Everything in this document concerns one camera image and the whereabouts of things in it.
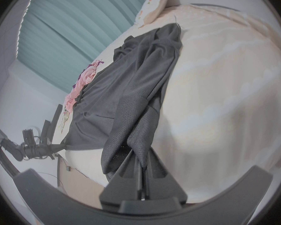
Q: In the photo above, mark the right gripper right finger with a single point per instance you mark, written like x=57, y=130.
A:
x=161, y=184

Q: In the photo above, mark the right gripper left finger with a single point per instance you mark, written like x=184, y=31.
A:
x=121, y=186

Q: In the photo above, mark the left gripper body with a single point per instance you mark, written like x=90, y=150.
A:
x=44, y=150

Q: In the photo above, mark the black T-shirt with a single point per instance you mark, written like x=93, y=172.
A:
x=121, y=83

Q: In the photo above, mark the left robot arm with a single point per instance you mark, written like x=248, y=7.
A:
x=14, y=149

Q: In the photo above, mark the bed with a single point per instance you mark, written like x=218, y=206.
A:
x=224, y=90

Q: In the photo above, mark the white printed pyjama garment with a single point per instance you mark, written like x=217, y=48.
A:
x=65, y=121

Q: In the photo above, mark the pink garment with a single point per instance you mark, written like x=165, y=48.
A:
x=84, y=78

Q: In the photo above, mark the blue-green curtain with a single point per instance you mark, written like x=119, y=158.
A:
x=72, y=31

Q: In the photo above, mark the white printed pillow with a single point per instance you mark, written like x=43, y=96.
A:
x=152, y=10

